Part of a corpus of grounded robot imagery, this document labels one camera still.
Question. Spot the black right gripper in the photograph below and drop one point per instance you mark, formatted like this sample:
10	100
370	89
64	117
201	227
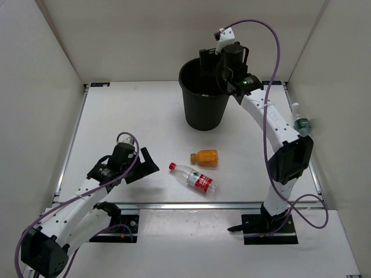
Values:
209	57

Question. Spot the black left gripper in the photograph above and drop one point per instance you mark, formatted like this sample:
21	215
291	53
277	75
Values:
146	167

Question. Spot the clear bottle red label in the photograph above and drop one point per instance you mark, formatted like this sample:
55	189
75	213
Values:
195	180

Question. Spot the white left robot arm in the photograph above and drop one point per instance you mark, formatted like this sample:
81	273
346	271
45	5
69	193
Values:
47	247

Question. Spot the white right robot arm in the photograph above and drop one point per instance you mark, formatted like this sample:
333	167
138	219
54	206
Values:
292	151

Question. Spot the black plastic waste bin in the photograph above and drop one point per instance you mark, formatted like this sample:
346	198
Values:
204	103

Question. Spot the orange juice bottle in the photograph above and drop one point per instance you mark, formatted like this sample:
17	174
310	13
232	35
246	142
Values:
205	158

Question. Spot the left blue table sticker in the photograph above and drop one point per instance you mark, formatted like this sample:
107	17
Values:
100	84

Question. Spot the clear bottle green label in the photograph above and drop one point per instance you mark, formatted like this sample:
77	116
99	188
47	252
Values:
300	122

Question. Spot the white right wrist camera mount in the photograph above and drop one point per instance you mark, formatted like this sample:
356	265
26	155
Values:
224	37

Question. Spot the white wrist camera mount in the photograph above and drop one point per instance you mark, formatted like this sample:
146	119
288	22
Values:
128	140
224	37

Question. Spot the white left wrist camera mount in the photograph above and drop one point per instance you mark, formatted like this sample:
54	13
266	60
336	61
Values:
128	140

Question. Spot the aluminium front table rail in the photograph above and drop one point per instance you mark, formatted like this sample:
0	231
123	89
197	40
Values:
191	206

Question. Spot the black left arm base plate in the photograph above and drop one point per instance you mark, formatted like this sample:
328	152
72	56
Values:
122	230

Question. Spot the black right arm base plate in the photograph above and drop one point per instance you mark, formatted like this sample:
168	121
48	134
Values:
254	228

